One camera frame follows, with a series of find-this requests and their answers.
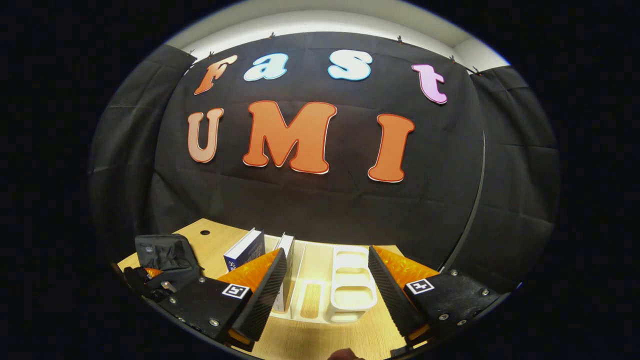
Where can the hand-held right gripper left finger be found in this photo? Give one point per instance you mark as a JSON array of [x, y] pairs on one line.
[[265, 295]]

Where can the blue cover book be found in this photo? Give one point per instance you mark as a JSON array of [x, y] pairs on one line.
[[245, 252]]

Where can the grey backdrop frame pole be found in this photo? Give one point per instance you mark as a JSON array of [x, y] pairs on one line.
[[477, 200]]

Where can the grey portrait cover book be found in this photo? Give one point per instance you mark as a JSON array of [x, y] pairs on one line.
[[287, 260]]

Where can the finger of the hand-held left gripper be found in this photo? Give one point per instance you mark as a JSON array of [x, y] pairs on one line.
[[150, 274]]

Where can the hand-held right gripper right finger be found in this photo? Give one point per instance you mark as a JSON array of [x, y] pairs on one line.
[[390, 295]]

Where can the white bookshelf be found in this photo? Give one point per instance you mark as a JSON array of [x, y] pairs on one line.
[[350, 290]]

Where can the black schoolbag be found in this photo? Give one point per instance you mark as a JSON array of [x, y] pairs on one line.
[[167, 252]]

